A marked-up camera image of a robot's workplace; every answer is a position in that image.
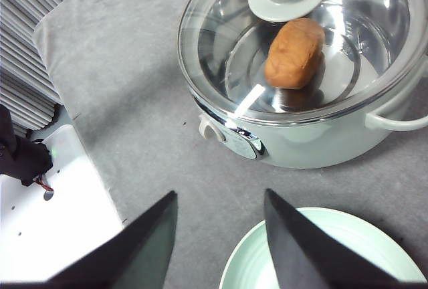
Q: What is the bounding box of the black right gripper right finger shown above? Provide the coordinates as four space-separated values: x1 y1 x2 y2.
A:
263 189 428 289

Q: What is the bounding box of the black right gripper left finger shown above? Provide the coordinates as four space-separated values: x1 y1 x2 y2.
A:
46 191 178 289

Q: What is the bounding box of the green plate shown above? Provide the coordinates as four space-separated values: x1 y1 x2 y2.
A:
219 207 426 289

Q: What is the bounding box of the brown potato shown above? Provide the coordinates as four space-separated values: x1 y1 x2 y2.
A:
264 17 326 89

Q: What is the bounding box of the glass steamer lid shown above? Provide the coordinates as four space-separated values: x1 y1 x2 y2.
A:
178 0 428 124

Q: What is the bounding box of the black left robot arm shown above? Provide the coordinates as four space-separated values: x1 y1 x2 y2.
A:
0 104 53 187

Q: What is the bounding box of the green electric steamer pot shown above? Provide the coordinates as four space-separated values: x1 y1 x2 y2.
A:
177 0 428 169

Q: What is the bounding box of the grey corrugated panel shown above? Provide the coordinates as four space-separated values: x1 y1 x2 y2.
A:
0 0 63 138

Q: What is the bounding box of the grey table mat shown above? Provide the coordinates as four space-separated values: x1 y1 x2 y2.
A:
33 0 428 283

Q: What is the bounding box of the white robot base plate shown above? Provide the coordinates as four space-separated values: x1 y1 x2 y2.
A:
0 124 124 283

